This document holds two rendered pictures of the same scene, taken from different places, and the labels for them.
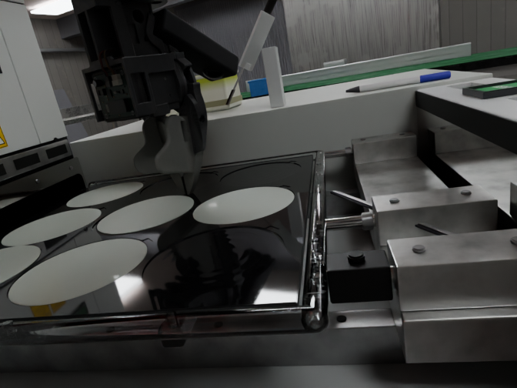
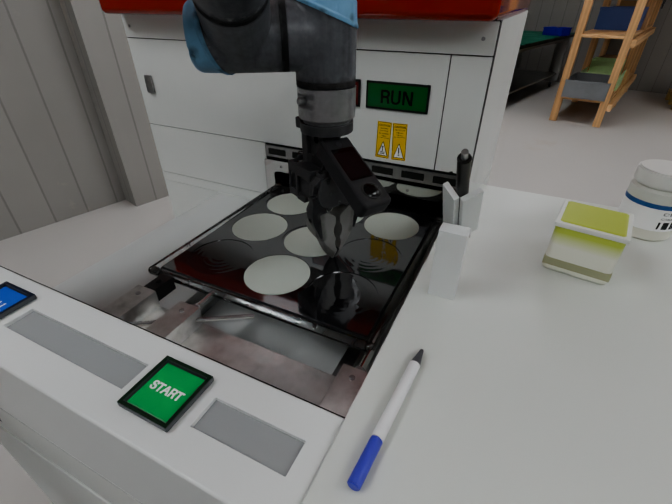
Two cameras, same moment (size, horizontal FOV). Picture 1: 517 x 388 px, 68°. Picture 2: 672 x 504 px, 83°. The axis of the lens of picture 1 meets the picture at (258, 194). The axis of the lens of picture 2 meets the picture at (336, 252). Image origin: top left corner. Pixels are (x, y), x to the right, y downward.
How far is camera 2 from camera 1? 0.73 m
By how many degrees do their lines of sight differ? 91
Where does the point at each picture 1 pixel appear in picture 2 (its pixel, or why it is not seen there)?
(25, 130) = (425, 156)
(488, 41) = not seen: outside the picture
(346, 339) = not seen: hidden behind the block
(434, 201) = (161, 321)
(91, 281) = (241, 229)
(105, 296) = (223, 232)
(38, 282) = (258, 218)
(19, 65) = (449, 110)
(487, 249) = (114, 306)
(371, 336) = not seen: hidden behind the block
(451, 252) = (125, 299)
